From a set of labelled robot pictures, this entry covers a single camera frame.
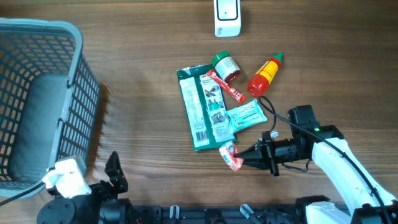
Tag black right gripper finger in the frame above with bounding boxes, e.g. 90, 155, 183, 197
235, 140, 262, 157
243, 158, 270, 170

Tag red tissue packet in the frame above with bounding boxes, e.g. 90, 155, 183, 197
219, 141, 244, 172

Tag teal wet wipes pack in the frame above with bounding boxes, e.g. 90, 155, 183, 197
226, 99, 267, 134

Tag green sponge package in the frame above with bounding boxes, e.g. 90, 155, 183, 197
177, 65, 236, 151

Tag red candy bar wrapper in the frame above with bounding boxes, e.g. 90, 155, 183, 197
206, 69, 246, 104

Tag red sauce squeeze bottle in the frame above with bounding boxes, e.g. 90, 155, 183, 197
247, 52, 283, 97

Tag green lid jar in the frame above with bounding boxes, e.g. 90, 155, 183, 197
211, 51, 241, 82

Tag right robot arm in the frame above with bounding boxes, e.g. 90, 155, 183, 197
237, 105, 397, 223

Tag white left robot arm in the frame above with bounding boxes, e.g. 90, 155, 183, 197
37, 151, 142, 223

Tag white barcode scanner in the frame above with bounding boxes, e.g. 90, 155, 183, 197
213, 0, 241, 38

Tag grey plastic shopping basket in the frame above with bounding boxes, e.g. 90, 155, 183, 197
1, 18, 100, 198

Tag right camera cable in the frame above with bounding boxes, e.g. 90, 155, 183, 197
257, 95, 392, 224

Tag camera cable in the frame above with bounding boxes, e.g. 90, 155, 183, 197
257, 95, 392, 224
0, 182, 47, 208

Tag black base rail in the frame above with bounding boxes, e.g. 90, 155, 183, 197
129, 204, 306, 224

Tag left camera cable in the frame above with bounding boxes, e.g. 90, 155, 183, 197
0, 182, 47, 208

